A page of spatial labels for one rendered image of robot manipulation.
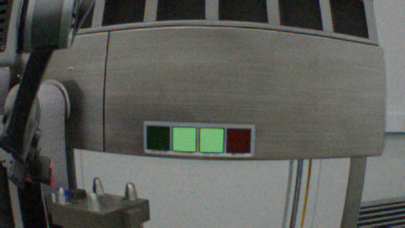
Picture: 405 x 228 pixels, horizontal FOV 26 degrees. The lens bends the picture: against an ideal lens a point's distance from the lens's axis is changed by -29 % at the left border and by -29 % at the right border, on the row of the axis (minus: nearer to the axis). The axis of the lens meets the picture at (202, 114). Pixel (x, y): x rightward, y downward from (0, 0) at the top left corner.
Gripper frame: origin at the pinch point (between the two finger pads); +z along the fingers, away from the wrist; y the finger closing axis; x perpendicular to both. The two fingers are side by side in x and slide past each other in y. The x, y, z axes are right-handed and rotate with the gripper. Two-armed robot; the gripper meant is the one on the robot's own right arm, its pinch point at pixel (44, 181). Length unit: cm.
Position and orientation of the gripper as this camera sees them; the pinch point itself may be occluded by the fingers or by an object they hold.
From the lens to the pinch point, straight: 239.2
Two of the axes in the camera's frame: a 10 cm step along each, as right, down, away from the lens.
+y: 9.7, 0.3, -2.3
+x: 1.3, -8.8, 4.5
